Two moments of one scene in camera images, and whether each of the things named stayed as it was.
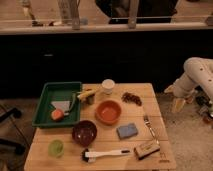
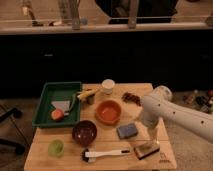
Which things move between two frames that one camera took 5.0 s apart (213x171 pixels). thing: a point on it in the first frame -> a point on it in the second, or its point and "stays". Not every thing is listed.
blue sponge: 127,131 stays
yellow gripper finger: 179,103 -> 153,133
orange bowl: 108,112 stays
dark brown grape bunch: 129,98 stays
